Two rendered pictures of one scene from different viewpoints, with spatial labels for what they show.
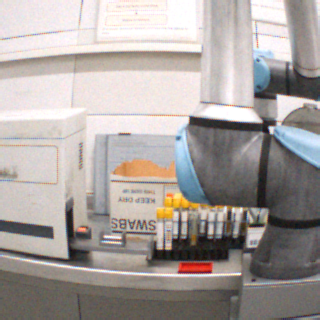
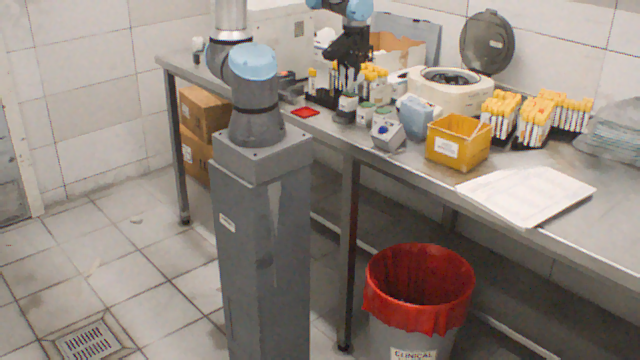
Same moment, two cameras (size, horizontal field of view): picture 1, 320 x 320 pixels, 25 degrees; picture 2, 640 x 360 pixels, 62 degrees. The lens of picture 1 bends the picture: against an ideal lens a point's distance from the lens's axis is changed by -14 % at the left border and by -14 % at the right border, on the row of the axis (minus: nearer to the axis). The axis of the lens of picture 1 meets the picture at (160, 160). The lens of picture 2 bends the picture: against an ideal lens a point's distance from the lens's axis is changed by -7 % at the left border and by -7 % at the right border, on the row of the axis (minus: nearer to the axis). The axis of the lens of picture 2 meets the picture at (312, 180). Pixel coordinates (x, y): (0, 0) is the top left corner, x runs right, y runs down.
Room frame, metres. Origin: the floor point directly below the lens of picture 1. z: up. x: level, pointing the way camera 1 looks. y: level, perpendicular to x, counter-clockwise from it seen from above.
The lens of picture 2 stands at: (0.32, -1.27, 1.55)
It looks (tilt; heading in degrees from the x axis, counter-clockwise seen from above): 29 degrees down; 44
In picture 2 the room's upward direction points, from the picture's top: straight up
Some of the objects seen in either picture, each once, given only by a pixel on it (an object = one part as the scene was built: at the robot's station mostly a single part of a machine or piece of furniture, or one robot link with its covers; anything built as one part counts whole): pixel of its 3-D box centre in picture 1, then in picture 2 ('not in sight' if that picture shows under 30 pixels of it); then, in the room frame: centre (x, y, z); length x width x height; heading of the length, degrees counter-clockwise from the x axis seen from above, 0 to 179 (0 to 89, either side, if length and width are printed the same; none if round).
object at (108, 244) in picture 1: (101, 240); (277, 82); (1.57, 0.11, 0.92); 0.21 x 0.07 x 0.05; 85
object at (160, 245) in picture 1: (190, 232); (330, 86); (1.64, -0.06, 0.93); 0.17 x 0.09 x 0.11; 86
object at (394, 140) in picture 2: not in sight; (392, 133); (1.51, -0.43, 0.92); 0.13 x 0.07 x 0.08; 175
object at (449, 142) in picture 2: not in sight; (458, 141); (1.58, -0.60, 0.93); 0.13 x 0.13 x 0.10; 0
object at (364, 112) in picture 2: not in sight; (366, 114); (1.58, -0.27, 0.91); 0.05 x 0.04 x 0.07; 175
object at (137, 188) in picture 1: (167, 198); (377, 60); (1.95, -0.02, 0.95); 0.29 x 0.25 x 0.15; 175
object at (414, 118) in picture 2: not in sight; (415, 120); (1.62, -0.43, 0.92); 0.10 x 0.07 x 0.10; 77
